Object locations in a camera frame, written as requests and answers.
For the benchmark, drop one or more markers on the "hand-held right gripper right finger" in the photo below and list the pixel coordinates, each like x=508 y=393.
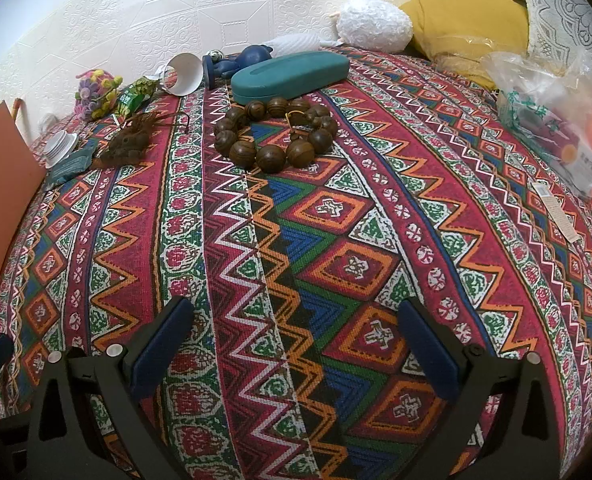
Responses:
x=426 y=345

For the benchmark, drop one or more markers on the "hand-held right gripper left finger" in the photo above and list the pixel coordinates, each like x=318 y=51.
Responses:
x=161 y=345

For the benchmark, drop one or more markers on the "orange cardboard box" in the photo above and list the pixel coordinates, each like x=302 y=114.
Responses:
x=1 y=200

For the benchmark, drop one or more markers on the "teal glasses case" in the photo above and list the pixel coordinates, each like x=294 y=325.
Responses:
x=286 y=77

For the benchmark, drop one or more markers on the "patterned woven blanket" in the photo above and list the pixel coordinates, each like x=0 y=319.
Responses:
x=326 y=210

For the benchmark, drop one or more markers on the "small clear label strip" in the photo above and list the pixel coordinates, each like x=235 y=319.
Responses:
x=556 y=212

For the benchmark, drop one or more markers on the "teal foil packet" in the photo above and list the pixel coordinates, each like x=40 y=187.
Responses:
x=71 y=167

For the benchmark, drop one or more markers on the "brown toy lobster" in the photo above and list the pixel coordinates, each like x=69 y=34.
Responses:
x=126 y=145

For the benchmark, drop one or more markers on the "white plastic cap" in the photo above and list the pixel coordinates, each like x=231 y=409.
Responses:
x=58 y=147

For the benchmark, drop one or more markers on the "wooden stick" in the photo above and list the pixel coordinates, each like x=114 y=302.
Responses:
x=18 y=110

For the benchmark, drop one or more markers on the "green snack packet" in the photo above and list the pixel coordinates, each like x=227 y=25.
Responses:
x=133 y=97

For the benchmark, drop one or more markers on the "colourful pom-pom ball toy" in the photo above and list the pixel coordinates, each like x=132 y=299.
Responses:
x=96 y=92

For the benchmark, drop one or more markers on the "clear plastic bag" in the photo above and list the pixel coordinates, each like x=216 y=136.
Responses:
x=541 y=105

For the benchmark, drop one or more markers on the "white paper cup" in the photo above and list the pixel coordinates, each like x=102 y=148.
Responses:
x=186 y=75

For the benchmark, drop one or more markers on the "blue toy figure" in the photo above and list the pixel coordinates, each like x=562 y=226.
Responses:
x=248 y=57

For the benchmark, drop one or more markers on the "white fluffy pillow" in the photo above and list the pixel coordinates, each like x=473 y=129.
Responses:
x=376 y=25

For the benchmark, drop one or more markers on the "yellow pillow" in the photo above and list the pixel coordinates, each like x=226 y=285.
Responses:
x=456 y=15

